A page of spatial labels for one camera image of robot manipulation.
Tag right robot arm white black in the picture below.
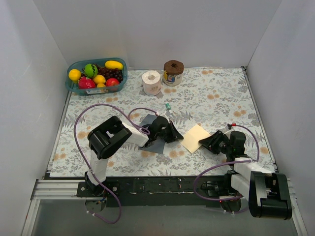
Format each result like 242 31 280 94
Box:
193 130 292 220

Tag grey envelope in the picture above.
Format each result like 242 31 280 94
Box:
138 114 166 155

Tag red apple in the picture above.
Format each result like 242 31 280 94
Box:
106 78 120 87

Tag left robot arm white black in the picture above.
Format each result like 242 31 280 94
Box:
85 116 184 197

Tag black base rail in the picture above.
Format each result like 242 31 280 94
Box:
76 172 253 208

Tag cream letter paper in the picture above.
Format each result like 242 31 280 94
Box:
180 124 210 153

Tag teal plastic fruit basket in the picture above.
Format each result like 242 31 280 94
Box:
65 58 127 95

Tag green watermelon ball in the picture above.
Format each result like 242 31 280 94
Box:
83 63 98 78

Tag yellow lemon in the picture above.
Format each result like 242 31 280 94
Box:
68 69 82 84
93 74 106 85

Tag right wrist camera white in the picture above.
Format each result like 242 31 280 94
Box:
224 129 233 139

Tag white toilet paper roll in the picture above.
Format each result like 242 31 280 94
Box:
142 70 161 96

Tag small yellow fruit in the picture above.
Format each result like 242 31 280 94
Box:
96 83 106 88

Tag pink dragon fruit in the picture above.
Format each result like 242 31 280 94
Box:
77 76 96 89

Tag dark purple grapes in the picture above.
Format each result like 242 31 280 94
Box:
95 64 123 82

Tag yellow lemon centre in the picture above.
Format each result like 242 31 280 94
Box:
93 74 106 85

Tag yellow lemon left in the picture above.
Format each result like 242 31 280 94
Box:
68 69 82 84

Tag brown toilet paper roll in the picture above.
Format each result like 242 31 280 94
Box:
163 60 184 86

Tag green white glue stick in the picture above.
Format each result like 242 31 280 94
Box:
165 103 173 114

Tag floral table mat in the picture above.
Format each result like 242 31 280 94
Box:
50 68 274 177

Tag aluminium frame rail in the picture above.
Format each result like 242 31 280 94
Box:
21 178 308 236

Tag yellow mango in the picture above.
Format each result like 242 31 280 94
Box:
104 60 124 70

